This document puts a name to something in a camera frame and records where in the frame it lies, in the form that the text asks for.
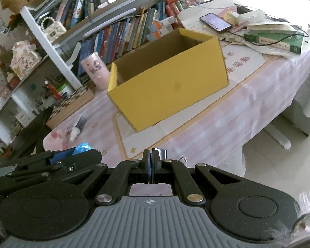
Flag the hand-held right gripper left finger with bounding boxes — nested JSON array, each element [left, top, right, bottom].
[[41, 149, 152, 207]]

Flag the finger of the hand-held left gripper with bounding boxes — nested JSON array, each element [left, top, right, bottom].
[[48, 149, 104, 174], [0, 148, 77, 169]]

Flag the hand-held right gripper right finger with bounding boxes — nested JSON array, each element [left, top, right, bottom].
[[152, 157, 248, 206]]

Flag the blue wrapper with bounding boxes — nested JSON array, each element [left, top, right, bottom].
[[72, 142, 93, 156]]

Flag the pink round plush pouch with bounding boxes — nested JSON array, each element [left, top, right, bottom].
[[43, 130, 76, 151]]

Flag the yellow cardboard box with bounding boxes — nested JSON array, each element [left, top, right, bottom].
[[107, 27, 230, 132]]

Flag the black electronic keyboard piano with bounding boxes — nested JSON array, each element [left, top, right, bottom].
[[0, 107, 55, 166]]

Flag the wooden checkered chessboard box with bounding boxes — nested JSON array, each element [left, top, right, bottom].
[[46, 85, 95, 130]]

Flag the green lid white jar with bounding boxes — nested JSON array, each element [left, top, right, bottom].
[[55, 83, 74, 100]]

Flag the orange red bottle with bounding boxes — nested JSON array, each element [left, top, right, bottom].
[[44, 80, 61, 100]]

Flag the pink printed cup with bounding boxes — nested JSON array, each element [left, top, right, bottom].
[[80, 52, 111, 91]]

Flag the floral pink white bag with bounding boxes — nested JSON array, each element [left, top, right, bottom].
[[10, 41, 39, 79]]

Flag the white bookshelf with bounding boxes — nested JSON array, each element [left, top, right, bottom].
[[0, 0, 215, 145]]

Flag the white desk leg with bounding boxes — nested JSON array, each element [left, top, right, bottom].
[[265, 123, 292, 150]]

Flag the long row of leaning books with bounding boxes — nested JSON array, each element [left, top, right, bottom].
[[77, 1, 166, 83]]

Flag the orange white small box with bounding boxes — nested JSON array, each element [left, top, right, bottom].
[[159, 17, 176, 28], [147, 27, 171, 41]]

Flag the short row of shelf books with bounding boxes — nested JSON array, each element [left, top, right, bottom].
[[54, 0, 106, 29]]

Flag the pile of white papers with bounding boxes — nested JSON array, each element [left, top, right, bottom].
[[178, 0, 248, 33]]

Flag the black smartphone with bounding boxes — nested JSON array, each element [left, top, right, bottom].
[[199, 12, 233, 33]]

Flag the thick green book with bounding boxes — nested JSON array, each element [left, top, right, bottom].
[[244, 32, 305, 55]]

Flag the white translucent plastic box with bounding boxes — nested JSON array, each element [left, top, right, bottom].
[[238, 9, 264, 24]]

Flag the white pearl handle handbag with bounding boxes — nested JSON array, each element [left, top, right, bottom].
[[40, 17, 68, 40]]

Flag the black charging cable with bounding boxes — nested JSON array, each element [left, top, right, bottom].
[[217, 4, 309, 47]]

